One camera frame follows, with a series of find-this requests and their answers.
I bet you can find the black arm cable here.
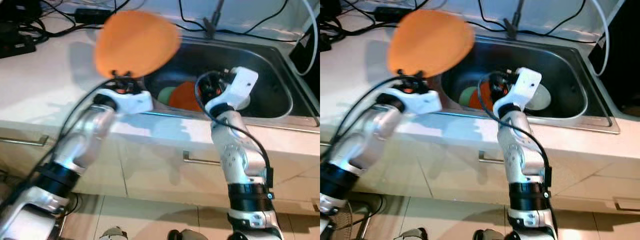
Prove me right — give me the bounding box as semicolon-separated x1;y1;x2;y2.
0;92;108;201
477;75;552;188
320;77;401;166
195;72;275;188

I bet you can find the green plate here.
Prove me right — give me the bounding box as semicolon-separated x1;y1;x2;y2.
157;86;177;106
459;86;480;107

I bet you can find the orange plastic bowl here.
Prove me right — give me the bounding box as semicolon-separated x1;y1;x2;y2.
169;81;203;112
477;82;506;111

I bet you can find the black wall cable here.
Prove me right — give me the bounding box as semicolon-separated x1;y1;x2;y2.
245;0;288;35
177;0;206;32
545;0;587;36
477;0;506;32

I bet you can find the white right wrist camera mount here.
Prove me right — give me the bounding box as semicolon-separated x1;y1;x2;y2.
205;66;259;113
492;67;543;112

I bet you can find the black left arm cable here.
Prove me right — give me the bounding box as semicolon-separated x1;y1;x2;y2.
0;92;108;201
320;77;401;166

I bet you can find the stainless steel sink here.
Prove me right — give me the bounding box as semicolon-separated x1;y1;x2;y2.
142;39;321;130
440;35;621;135

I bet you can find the black power adapter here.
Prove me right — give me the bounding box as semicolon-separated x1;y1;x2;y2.
74;7;113;25
375;6;406;22

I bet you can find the orange plastic plate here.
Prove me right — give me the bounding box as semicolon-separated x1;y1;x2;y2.
95;10;182;79
387;10;476;78

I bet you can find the black box device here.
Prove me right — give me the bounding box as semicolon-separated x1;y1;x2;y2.
320;0;346;21
0;0;43;23

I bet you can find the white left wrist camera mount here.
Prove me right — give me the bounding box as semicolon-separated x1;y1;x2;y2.
382;87;443;115
97;89;154;115

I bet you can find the white hose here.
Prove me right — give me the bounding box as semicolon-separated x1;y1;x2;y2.
295;0;321;76
590;0;612;77

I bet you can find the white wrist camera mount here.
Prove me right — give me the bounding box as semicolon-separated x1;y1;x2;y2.
492;67;543;112
97;89;154;115
205;66;259;113
382;87;443;115

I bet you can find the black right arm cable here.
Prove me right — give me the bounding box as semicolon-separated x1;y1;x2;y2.
195;72;275;188
477;75;552;188

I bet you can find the dark metal faucet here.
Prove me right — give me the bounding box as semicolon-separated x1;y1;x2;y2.
502;0;523;40
202;0;226;40

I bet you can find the silver drawer handle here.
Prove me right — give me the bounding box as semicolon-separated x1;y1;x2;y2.
0;135;50;147
182;151;221;166
478;151;508;165
614;197;640;212

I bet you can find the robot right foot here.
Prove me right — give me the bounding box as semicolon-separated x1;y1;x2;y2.
472;229;506;240
167;229;201;240

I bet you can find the black counter cable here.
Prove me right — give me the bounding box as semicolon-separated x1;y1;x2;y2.
180;22;301;43
472;20;591;43

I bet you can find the white kitchen cabinet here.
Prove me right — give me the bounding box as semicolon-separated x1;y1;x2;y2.
0;127;321;216
320;130;640;216

